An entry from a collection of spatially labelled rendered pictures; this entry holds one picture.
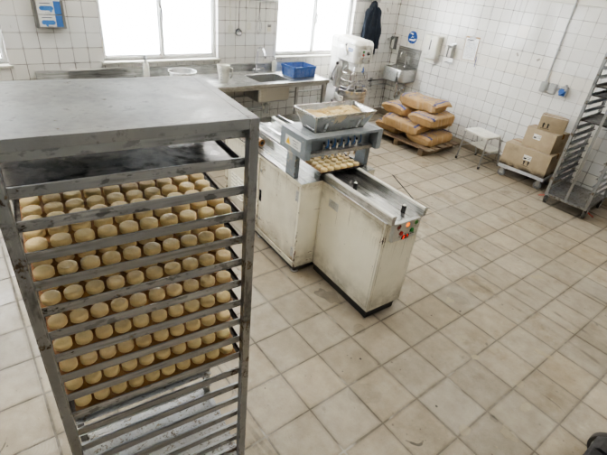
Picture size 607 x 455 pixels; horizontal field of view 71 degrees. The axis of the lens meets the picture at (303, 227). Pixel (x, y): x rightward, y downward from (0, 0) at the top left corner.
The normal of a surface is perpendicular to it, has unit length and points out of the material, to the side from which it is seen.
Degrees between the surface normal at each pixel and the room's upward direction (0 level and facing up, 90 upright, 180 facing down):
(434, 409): 0
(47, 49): 90
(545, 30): 90
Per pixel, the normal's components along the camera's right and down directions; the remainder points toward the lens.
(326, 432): 0.10, -0.85
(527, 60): -0.80, 0.25
